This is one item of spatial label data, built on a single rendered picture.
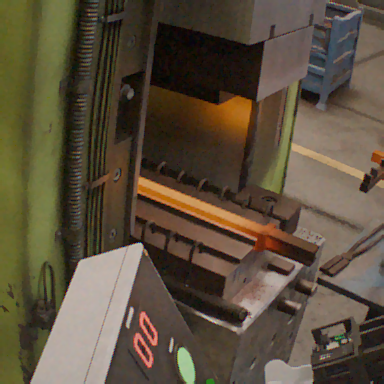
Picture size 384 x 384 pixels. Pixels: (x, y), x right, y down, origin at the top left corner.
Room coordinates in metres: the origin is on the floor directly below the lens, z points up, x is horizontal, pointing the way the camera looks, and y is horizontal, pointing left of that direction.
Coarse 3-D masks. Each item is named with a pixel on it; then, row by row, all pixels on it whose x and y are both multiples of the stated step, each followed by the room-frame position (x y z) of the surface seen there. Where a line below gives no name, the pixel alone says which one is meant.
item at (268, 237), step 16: (160, 192) 1.09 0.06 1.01; (176, 192) 1.10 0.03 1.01; (192, 208) 1.05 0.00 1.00; (208, 208) 1.06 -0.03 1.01; (224, 224) 1.03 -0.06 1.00; (240, 224) 1.02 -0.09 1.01; (256, 224) 1.02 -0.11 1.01; (272, 224) 1.02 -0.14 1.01; (272, 240) 0.99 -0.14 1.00; (288, 240) 0.98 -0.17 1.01; (304, 240) 0.98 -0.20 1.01; (288, 256) 0.97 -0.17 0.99; (304, 256) 0.96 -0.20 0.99
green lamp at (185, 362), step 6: (180, 348) 0.56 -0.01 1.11; (180, 354) 0.55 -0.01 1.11; (186, 354) 0.56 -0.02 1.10; (180, 360) 0.54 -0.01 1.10; (186, 360) 0.55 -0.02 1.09; (180, 366) 0.53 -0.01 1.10; (186, 366) 0.54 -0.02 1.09; (192, 366) 0.56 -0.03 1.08; (186, 372) 0.53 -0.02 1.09; (192, 372) 0.55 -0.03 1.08; (186, 378) 0.53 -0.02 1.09; (192, 378) 0.54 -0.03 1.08
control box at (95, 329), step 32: (96, 256) 0.61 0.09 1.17; (128, 256) 0.59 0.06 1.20; (96, 288) 0.55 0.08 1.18; (128, 288) 0.53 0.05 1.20; (160, 288) 0.60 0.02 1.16; (64, 320) 0.50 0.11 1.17; (96, 320) 0.49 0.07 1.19; (128, 320) 0.49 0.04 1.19; (160, 320) 0.56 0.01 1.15; (64, 352) 0.44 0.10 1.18; (96, 352) 0.43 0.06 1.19; (128, 352) 0.46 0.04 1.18; (160, 352) 0.51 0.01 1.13; (192, 352) 0.59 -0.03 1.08
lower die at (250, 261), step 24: (144, 192) 1.10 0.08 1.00; (192, 192) 1.14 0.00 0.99; (144, 216) 1.03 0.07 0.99; (168, 216) 1.04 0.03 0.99; (192, 216) 1.04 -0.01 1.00; (192, 240) 0.98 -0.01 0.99; (216, 240) 0.99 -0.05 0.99; (240, 240) 1.00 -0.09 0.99; (168, 264) 0.95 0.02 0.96; (192, 264) 0.93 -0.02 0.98; (216, 264) 0.93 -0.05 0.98; (240, 264) 0.94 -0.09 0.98; (216, 288) 0.90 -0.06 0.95; (240, 288) 0.96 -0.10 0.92
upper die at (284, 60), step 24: (168, 48) 0.97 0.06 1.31; (192, 48) 0.95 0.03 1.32; (216, 48) 0.93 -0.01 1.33; (240, 48) 0.91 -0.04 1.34; (264, 48) 0.90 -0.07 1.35; (288, 48) 0.98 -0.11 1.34; (168, 72) 0.96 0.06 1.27; (192, 72) 0.95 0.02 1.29; (216, 72) 0.93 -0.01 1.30; (240, 72) 0.91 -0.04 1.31; (264, 72) 0.91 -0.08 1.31; (288, 72) 1.00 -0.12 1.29; (240, 96) 0.91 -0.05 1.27; (264, 96) 0.92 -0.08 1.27
